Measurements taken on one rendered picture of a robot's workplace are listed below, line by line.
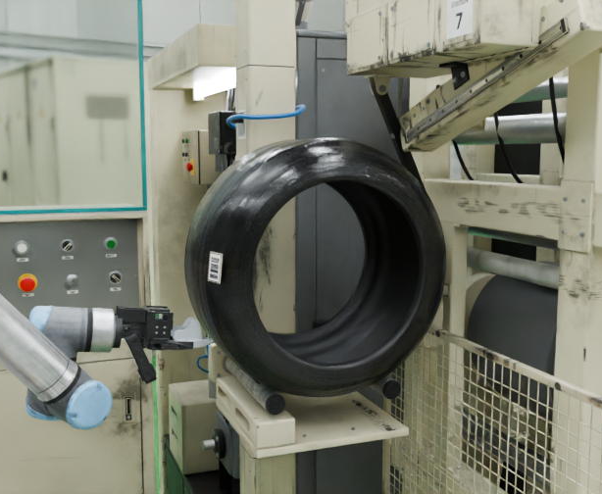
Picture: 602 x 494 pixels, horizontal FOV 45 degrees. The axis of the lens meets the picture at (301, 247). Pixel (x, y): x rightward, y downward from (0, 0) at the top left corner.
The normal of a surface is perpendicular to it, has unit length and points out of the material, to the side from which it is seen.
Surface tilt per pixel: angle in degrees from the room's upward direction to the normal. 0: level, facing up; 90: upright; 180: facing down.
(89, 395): 91
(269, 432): 90
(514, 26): 90
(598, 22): 72
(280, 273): 90
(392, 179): 81
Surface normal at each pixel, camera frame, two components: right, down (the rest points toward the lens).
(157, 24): 0.61, 0.10
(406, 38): -0.94, 0.04
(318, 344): 0.31, -0.05
